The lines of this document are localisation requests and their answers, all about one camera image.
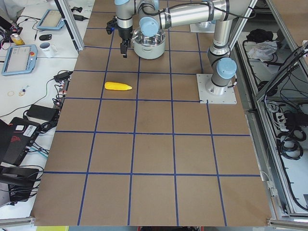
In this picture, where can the white mug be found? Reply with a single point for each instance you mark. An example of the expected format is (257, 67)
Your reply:
(48, 49)

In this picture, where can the yellow corn cob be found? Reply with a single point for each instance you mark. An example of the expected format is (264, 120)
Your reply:
(117, 86)

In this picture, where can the aluminium frame post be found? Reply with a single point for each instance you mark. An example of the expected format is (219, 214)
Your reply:
(67, 16)

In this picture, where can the pale green steel pot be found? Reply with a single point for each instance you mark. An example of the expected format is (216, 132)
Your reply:
(148, 47)

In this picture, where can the black power adapter brick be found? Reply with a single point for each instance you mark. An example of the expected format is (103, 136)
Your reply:
(42, 112)

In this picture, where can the black laptop with stickers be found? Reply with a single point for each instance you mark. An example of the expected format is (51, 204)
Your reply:
(16, 138)

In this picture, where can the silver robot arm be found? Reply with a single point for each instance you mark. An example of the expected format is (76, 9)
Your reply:
(152, 19)

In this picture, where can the black cloth bundle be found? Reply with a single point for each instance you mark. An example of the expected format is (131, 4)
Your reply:
(260, 35)

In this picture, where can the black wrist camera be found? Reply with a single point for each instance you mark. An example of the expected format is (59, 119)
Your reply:
(111, 25)

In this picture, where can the black device stand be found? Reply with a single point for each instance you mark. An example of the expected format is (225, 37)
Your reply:
(18, 184)

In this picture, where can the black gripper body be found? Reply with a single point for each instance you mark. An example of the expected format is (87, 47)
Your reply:
(125, 33)

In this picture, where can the small black power adapter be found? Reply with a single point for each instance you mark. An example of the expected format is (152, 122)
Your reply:
(62, 76)

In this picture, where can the near blue teach pendant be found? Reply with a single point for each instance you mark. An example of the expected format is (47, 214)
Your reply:
(20, 60)

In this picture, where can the far blue teach pendant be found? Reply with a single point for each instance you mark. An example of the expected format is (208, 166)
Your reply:
(51, 20)

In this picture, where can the white crumpled cloth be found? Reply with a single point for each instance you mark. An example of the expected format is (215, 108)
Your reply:
(263, 51)

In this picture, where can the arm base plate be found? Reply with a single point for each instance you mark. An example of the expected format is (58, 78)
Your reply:
(212, 94)
(203, 27)

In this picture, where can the blue teach pendant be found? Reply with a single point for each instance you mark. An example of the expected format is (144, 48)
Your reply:
(20, 60)
(51, 20)

